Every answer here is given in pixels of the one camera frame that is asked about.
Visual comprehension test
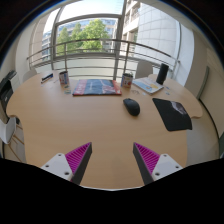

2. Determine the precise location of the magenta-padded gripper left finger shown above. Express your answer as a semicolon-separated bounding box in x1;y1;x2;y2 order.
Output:
40;142;93;186

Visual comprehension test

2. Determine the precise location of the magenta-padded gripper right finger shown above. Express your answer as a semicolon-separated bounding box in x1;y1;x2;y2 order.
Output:
132;142;184;186

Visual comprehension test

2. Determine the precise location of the black computer mouse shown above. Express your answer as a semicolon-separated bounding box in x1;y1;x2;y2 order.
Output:
122;97;141;117

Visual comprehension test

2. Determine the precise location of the black mouse pad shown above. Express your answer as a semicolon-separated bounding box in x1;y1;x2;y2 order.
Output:
152;97;194;132

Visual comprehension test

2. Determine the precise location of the white chair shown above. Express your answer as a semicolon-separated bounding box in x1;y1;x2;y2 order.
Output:
134;59;154;80
22;68;38;83
0;116;18;145

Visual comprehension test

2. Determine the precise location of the illustrated children's book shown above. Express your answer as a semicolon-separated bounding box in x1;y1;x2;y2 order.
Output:
132;76;165;96

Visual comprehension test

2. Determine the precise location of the red-edged magazine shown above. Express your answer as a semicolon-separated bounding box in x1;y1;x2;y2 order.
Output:
72;78;123;97

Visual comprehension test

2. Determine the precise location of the black printer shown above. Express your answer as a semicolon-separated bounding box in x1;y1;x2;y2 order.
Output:
0;69;18;124

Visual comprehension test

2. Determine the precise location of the dark pen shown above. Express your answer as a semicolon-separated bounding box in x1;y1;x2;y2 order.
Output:
40;72;54;83

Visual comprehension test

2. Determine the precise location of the black cylindrical bottle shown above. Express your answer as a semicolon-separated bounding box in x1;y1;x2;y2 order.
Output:
155;62;170;86

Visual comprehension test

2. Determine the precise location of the white printed plant pot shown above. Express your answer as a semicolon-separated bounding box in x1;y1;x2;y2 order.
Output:
120;72;134;89

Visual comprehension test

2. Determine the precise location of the metal balcony railing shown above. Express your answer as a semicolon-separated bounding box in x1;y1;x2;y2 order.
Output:
26;38;181;81

